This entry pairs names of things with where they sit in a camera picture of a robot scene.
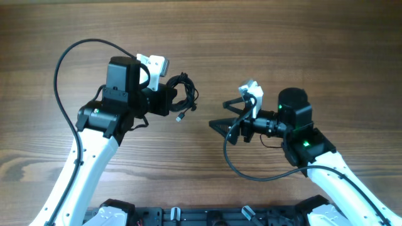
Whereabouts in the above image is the camera black cable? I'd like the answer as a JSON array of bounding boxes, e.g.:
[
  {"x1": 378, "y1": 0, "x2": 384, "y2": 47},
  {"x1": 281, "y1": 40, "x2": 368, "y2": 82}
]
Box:
[
  {"x1": 45, "y1": 38, "x2": 139, "y2": 226},
  {"x1": 222, "y1": 97, "x2": 393, "y2": 226}
]

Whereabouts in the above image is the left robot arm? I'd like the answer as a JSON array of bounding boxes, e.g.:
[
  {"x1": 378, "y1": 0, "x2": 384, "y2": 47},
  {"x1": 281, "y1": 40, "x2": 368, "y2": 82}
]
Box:
[{"x1": 32, "y1": 55, "x2": 177, "y2": 225}]

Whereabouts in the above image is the black USB cable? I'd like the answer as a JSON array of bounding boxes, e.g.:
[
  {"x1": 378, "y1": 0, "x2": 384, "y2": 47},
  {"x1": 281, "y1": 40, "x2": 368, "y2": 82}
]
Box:
[{"x1": 165, "y1": 72, "x2": 199, "y2": 122}]

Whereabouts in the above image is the right camera black cable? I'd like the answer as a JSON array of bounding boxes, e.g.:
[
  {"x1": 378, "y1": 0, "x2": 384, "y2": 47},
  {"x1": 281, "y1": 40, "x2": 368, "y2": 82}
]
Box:
[{"x1": 222, "y1": 97, "x2": 393, "y2": 226}]

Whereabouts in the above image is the left camera black cable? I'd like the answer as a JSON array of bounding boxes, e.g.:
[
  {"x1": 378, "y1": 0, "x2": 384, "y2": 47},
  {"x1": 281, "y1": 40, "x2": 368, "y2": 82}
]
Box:
[{"x1": 45, "y1": 38, "x2": 139, "y2": 226}]

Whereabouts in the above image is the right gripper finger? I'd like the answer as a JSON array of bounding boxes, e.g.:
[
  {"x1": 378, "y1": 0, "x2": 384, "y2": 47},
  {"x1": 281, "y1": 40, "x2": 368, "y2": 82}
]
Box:
[
  {"x1": 209, "y1": 117, "x2": 240, "y2": 138},
  {"x1": 222, "y1": 97, "x2": 248, "y2": 116}
]

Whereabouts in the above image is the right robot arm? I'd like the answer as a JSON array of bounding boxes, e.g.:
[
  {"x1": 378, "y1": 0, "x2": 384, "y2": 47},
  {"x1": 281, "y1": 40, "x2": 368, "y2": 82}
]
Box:
[{"x1": 209, "y1": 87, "x2": 401, "y2": 225}]

